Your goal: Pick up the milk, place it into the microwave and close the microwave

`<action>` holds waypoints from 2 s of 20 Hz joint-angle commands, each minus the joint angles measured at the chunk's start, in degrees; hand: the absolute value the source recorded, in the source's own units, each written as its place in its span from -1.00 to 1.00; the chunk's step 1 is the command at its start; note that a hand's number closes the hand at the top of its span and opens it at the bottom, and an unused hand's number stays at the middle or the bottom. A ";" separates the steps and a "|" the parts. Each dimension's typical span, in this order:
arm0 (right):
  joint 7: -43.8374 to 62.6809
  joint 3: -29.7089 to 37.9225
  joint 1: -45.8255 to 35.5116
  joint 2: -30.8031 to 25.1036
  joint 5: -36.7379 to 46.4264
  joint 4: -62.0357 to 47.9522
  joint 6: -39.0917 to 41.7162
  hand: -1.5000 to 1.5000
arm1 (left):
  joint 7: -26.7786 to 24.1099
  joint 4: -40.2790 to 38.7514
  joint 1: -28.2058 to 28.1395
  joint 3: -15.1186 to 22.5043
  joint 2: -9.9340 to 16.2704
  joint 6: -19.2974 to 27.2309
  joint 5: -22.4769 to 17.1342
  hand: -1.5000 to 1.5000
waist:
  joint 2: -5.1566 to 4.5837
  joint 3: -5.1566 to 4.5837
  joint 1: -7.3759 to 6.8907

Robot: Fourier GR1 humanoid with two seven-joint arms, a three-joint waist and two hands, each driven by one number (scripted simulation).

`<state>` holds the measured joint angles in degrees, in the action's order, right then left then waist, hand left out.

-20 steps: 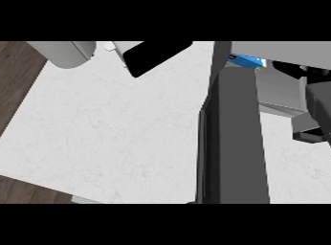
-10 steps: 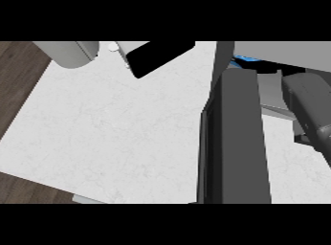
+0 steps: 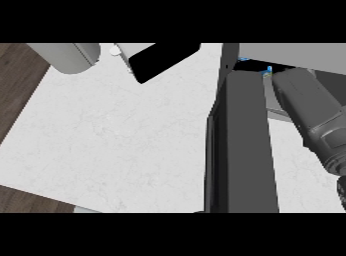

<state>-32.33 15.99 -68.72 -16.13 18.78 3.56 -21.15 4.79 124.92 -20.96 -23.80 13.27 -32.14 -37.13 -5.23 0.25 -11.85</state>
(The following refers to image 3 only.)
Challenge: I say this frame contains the grey microwave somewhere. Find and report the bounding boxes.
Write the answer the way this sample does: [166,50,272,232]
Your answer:
[219,43,346,128]

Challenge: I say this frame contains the pale grey rounded appliance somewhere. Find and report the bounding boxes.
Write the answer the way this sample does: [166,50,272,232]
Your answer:
[26,43,102,75]

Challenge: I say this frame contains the blue and white milk carton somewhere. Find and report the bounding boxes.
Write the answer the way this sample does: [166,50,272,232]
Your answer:
[237,57,275,79]

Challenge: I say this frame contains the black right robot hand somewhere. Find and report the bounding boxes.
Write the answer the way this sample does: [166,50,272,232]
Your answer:
[232,60,302,74]

